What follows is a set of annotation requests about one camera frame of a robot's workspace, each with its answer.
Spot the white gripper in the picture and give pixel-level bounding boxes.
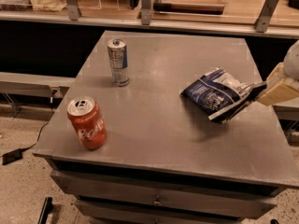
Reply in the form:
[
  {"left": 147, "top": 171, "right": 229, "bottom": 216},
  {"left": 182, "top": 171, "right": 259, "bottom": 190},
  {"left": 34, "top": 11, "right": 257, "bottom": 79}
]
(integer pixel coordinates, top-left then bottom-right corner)
[{"left": 257, "top": 41, "right": 299, "bottom": 105}]

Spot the blue chip bag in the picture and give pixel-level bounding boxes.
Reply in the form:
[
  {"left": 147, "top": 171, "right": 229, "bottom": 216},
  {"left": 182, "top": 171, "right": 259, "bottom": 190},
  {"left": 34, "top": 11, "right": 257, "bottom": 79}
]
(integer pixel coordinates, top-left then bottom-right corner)
[{"left": 180, "top": 67, "right": 267, "bottom": 124}]

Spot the silver blue energy drink can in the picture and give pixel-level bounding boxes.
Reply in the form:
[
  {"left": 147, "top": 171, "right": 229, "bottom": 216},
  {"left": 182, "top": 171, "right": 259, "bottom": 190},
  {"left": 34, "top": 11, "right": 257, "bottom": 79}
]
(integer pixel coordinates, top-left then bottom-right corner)
[{"left": 107, "top": 38, "right": 129, "bottom": 87}]

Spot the red coke can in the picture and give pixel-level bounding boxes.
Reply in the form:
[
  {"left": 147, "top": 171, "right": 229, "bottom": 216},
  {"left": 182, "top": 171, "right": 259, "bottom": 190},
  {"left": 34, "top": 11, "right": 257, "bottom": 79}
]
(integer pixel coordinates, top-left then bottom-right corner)
[{"left": 67, "top": 96, "right": 107, "bottom": 150}]

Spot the grey drawer cabinet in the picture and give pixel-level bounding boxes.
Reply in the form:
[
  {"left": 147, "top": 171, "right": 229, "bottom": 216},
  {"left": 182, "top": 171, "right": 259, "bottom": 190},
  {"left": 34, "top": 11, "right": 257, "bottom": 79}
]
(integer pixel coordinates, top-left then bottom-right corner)
[{"left": 35, "top": 31, "right": 299, "bottom": 224}]

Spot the black object on floor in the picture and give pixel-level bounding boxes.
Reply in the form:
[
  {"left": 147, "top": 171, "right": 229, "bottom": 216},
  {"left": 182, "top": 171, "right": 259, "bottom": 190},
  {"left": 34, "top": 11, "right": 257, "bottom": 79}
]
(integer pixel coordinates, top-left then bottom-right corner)
[{"left": 37, "top": 197, "right": 53, "bottom": 224}]

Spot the black power adapter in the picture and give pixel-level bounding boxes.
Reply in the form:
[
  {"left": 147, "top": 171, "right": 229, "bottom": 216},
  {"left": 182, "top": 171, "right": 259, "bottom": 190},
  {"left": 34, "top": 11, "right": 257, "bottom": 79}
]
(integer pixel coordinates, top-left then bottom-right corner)
[{"left": 2, "top": 148, "right": 22, "bottom": 165}]

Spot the metal shelf bracket right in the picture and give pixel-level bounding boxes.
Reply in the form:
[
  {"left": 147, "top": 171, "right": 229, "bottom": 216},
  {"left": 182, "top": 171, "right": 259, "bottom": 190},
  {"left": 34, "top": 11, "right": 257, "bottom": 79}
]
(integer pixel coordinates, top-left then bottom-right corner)
[{"left": 254, "top": 0, "right": 279, "bottom": 33}]

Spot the metal shelf bracket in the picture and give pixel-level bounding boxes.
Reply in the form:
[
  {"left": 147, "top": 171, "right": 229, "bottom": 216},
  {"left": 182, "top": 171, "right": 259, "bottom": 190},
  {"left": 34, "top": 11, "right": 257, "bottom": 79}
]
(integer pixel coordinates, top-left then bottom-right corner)
[
  {"left": 66, "top": 0, "right": 81, "bottom": 21},
  {"left": 141, "top": 0, "right": 151, "bottom": 25},
  {"left": 254, "top": 0, "right": 279, "bottom": 33}
]

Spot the metal shelf bracket middle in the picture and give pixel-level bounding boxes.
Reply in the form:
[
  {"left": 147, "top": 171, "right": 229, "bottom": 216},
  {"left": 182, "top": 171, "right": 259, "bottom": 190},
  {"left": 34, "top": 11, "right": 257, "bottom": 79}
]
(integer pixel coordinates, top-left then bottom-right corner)
[{"left": 141, "top": 0, "right": 151, "bottom": 25}]

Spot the metal shelf bracket left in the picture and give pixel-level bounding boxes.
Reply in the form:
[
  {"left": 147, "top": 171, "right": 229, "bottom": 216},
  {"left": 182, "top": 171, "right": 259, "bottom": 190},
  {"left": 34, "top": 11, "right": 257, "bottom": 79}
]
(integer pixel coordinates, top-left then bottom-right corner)
[{"left": 66, "top": 0, "right": 81, "bottom": 21}]

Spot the black power cable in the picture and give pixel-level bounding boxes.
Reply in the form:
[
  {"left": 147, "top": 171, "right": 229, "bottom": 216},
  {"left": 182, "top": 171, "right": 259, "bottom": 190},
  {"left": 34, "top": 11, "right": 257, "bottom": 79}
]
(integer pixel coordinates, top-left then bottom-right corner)
[{"left": 18, "top": 87, "right": 64, "bottom": 152}]

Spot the grey metal bench rail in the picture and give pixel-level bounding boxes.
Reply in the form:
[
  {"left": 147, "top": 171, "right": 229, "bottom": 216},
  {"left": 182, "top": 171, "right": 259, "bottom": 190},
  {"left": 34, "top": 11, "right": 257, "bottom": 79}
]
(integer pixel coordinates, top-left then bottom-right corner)
[{"left": 0, "top": 72, "right": 75, "bottom": 98}]

